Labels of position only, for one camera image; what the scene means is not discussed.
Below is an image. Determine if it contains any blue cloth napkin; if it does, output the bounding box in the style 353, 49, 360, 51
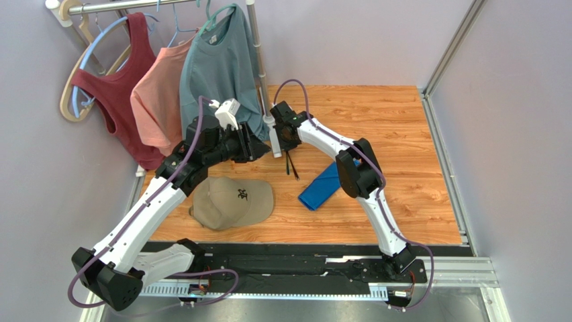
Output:
298, 162, 341, 211

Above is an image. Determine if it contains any aluminium frame rail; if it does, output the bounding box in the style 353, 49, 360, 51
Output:
105, 245, 510, 321

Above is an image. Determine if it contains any beige baseball cap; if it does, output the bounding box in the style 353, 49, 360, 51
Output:
189, 176, 275, 231

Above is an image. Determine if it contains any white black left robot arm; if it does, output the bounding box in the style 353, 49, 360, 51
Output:
68, 116, 271, 311

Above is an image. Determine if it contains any teal clothes hanger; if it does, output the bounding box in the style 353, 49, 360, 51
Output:
197, 0, 237, 35

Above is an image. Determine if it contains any maroon tank top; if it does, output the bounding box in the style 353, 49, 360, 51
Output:
71, 12, 164, 170

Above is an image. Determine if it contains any teal t-shirt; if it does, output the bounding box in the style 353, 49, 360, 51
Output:
179, 5, 269, 141

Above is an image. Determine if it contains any pink t-shirt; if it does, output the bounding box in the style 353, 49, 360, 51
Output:
130, 39, 193, 156

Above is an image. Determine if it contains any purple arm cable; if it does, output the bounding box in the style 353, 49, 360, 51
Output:
66, 95, 240, 310
273, 78, 435, 312

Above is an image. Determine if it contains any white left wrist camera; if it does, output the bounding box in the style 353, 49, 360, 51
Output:
209, 99, 240, 130

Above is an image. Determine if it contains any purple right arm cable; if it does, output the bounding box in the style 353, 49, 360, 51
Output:
273, 78, 435, 312

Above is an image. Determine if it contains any metal clothes rack pole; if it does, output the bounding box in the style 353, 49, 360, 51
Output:
44, 0, 272, 117

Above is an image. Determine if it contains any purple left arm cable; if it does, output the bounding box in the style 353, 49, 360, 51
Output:
66, 95, 240, 310

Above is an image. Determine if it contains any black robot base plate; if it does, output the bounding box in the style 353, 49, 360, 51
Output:
190, 242, 428, 284

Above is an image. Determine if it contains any light blue clothes hanger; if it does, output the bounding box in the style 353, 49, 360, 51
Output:
60, 16, 132, 122

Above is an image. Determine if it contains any black spoon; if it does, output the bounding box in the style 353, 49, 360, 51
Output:
285, 152, 291, 175

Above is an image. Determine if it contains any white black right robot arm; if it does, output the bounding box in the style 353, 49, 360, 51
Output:
271, 101, 415, 274

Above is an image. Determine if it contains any wooden clothes hanger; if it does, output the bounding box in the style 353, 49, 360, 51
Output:
46, 1, 131, 122

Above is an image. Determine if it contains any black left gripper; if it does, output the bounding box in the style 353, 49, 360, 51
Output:
204, 121, 272, 168

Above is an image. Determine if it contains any white clothes rack foot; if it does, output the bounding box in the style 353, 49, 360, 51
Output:
263, 115, 282, 158

